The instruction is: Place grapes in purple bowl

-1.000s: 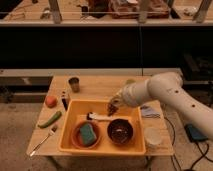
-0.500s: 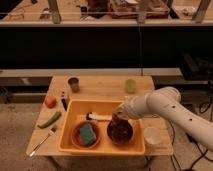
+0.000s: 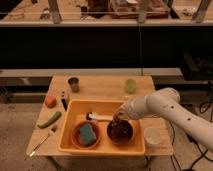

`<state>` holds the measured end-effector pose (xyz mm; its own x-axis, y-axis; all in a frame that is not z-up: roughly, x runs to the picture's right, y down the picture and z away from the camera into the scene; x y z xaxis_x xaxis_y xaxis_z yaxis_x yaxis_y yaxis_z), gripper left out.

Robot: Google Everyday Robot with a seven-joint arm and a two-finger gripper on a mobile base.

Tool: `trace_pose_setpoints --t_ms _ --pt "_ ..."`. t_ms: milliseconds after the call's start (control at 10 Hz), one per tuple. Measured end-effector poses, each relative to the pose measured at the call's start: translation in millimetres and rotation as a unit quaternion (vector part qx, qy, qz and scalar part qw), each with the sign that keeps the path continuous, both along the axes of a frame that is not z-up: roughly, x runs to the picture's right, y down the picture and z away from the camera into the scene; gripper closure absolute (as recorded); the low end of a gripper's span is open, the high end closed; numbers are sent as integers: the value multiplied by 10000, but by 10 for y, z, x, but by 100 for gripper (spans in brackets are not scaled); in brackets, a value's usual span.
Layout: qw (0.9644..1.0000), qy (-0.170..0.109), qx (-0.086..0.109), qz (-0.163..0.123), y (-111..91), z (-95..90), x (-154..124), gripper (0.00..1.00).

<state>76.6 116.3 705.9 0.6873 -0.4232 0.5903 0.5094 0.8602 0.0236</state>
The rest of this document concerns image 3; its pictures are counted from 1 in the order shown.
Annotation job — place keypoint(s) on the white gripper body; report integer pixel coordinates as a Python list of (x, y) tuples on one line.
[(121, 113)]

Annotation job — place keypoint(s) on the dark purple grape bunch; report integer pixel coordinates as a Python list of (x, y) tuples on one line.
[(116, 127)]

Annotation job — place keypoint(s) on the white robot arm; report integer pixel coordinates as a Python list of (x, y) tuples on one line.
[(165, 103)]

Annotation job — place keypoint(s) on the purple bowl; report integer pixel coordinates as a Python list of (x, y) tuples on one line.
[(125, 137)]

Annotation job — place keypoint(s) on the orange plastic bowl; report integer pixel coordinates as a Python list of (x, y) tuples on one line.
[(75, 135)]

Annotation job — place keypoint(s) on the green plastic cup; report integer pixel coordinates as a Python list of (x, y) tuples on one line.
[(130, 86)]

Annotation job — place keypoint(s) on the clear plastic cup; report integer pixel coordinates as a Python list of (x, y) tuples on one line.
[(152, 136)]

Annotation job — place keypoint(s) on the green sponge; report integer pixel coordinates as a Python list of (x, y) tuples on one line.
[(87, 134)]

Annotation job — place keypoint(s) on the yellow plastic tub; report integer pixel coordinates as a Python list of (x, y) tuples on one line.
[(76, 112)]

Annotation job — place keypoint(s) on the dark metal cup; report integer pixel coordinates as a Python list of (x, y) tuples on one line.
[(74, 84)]

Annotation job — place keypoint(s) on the green cucumber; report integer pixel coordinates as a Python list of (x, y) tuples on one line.
[(51, 120)]

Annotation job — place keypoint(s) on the orange fruit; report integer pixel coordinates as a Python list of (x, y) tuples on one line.
[(50, 101)]

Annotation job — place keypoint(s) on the wooden table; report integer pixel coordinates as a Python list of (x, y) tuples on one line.
[(92, 88)]

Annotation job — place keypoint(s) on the white handled brush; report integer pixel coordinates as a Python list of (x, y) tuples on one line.
[(98, 117)]

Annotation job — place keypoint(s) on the black handled knife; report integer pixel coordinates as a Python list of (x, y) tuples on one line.
[(64, 100)]

